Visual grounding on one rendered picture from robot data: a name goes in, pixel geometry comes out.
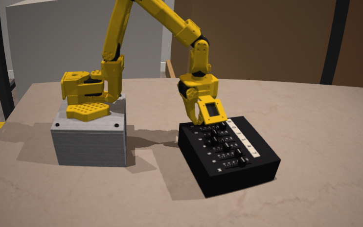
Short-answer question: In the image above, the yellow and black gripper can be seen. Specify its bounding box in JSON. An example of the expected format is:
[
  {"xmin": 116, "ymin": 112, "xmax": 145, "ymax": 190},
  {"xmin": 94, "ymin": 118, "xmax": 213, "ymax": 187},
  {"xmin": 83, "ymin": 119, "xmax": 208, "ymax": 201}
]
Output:
[{"xmin": 177, "ymin": 73, "xmax": 227, "ymax": 126}]

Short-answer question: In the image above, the black lighting desk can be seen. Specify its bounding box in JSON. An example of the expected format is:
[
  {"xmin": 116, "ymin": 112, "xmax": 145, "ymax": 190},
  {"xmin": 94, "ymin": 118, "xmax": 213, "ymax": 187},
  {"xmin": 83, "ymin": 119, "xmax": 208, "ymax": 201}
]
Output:
[{"xmin": 178, "ymin": 116, "xmax": 281, "ymax": 198}]

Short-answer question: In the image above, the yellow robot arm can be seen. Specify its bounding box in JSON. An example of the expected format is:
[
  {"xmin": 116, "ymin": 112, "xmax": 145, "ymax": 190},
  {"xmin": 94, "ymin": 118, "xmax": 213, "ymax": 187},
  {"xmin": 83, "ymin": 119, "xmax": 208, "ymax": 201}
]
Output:
[{"xmin": 63, "ymin": 0, "xmax": 211, "ymax": 122}]

